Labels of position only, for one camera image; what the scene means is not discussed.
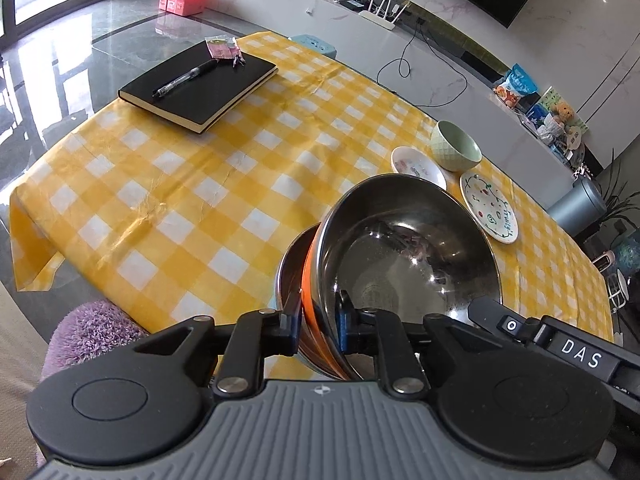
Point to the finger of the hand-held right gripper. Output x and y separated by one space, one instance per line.
510 324

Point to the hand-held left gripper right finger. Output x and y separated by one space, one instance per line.
344 327

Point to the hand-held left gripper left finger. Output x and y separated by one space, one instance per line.
289 330

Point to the plain steel bowl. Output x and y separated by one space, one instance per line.
290 270

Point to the orange-sided steel bowl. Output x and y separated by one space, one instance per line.
400 260

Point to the white fruit-print plate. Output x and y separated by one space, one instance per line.
490 205

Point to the small white plate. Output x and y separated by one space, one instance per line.
417 166

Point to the pale green ceramic bowl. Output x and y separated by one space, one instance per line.
457 145

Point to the white round stool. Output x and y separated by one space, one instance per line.
617 287

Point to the small pink heater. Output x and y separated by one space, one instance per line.
602 262

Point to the grey trash can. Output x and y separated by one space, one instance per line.
577 205

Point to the green potted plant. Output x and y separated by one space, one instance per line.
620 190

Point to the yellow checked tablecloth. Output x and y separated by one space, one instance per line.
200 185

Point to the purple fluffy cushion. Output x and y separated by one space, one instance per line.
90 330

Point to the teddy bear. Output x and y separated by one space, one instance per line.
557 117

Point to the green picture card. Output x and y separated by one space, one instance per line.
577 120

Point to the blue snack bag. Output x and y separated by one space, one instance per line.
515 87

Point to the black notebook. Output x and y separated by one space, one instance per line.
200 85

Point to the white marble tv cabinet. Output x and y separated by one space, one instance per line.
450 60

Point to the black pen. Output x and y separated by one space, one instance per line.
185 79

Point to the light blue stool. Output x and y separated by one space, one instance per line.
312 45

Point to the pink packet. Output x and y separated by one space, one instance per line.
220 47

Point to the white router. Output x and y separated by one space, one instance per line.
382 10

